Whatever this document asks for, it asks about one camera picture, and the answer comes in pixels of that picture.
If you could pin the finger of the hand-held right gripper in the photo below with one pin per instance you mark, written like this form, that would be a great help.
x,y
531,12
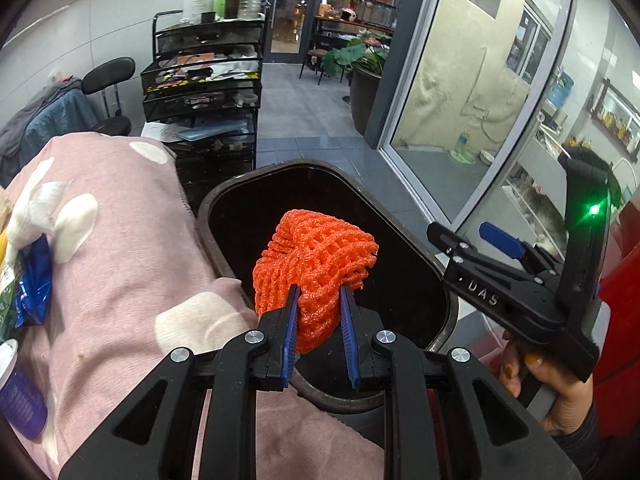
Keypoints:
x,y
500,240
480,285

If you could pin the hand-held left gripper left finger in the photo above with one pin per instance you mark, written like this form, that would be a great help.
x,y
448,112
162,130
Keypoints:
x,y
290,340

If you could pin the green packet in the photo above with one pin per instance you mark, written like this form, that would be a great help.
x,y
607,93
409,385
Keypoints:
x,y
7,295

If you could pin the blue grey jacket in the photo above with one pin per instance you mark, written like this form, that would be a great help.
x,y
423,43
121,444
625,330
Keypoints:
x,y
45,120

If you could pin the black mesh cart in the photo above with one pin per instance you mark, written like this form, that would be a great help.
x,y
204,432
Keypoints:
x,y
200,105

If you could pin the white crumpled tissue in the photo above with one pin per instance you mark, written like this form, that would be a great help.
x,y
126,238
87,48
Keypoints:
x,y
35,210

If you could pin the pet bowl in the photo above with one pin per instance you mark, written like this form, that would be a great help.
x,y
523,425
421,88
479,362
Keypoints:
x,y
487,157

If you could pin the person's right hand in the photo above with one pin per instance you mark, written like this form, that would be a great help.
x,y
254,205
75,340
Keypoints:
x,y
565,395

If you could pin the glass double door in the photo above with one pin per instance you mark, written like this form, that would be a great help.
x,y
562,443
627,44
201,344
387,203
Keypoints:
x,y
295,10

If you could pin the purple paper cup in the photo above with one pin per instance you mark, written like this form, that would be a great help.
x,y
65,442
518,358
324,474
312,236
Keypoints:
x,y
20,400

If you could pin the orange foam net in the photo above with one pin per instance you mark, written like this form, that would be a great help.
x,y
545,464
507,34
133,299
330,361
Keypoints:
x,y
310,260

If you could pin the white paper sheet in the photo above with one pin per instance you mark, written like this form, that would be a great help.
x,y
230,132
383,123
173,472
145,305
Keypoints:
x,y
160,132

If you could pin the red glossy panel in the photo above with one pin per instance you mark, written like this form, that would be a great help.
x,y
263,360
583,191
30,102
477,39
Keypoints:
x,y
620,335

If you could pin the black stool chair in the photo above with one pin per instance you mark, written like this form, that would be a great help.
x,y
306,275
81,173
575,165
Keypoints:
x,y
110,75

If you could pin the blue snack packet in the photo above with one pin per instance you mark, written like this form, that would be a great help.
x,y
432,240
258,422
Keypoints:
x,y
35,285

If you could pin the brown trash bin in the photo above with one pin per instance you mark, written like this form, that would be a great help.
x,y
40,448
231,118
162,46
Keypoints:
x,y
240,220

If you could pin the blue folder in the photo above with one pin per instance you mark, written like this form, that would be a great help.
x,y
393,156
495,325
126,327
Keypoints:
x,y
215,133

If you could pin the pink dotted blanket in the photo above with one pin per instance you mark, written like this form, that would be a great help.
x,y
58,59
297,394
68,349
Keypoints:
x,y
125,240

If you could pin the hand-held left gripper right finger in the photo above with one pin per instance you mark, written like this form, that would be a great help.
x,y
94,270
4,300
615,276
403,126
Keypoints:
x,y
351,345

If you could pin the person's right forearm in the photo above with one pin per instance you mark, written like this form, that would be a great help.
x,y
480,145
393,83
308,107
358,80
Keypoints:
x,y
585,447

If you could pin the pet water dispenser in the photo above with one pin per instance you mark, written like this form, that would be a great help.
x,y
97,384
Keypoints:
x,y
462,147

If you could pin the blue water jug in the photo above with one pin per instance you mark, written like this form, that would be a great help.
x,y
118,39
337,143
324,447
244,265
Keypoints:
x,y
559,92

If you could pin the potted plant dark pot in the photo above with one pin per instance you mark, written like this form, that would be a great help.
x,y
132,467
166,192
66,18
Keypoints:
x,y
365,95

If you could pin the glass sliding door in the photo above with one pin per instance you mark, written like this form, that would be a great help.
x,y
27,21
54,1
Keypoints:
x,y
475,85

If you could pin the wooden table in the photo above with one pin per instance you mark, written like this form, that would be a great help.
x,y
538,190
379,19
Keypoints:
x,y
345,22

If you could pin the yellow orange wrapper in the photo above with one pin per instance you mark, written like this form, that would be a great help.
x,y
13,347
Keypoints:
x,y
2,245

